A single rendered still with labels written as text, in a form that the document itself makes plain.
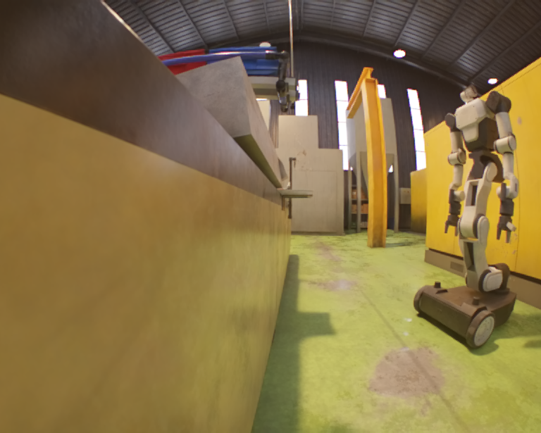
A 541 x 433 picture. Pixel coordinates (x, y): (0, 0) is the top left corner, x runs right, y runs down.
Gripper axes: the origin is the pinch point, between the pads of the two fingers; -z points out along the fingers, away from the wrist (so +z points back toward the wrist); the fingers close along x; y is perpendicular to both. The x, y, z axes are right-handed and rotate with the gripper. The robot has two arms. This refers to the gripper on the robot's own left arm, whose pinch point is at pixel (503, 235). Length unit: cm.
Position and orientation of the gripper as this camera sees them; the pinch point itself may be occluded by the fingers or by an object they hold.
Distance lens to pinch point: 143.3
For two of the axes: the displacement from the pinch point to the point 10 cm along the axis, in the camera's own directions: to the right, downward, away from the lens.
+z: 2.1, -9.8, -0.1
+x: -9.8, -2.1, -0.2
